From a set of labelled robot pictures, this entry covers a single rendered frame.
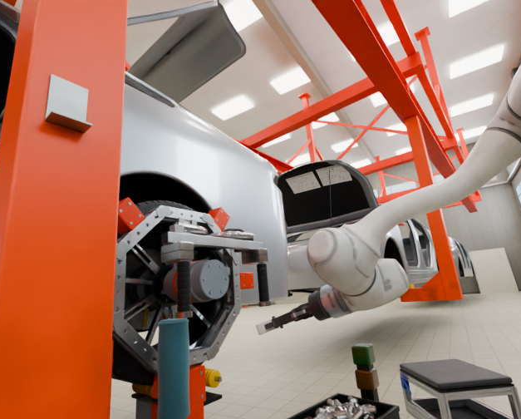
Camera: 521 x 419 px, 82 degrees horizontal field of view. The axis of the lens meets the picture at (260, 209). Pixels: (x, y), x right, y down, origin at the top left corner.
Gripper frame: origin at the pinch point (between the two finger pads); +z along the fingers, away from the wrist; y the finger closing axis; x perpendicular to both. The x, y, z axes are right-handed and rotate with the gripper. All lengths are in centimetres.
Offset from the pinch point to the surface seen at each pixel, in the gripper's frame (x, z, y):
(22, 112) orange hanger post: -40, -11, 64
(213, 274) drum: -20.7, 11.1, 4.1
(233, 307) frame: -12.2, 25.9, -20.4
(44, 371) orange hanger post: -3, -1, 58
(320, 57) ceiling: -579, -32, -584
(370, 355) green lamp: 13.9, -27.1, 5.2
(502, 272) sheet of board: 85, -174, -1454
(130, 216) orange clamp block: -45, 21, 23
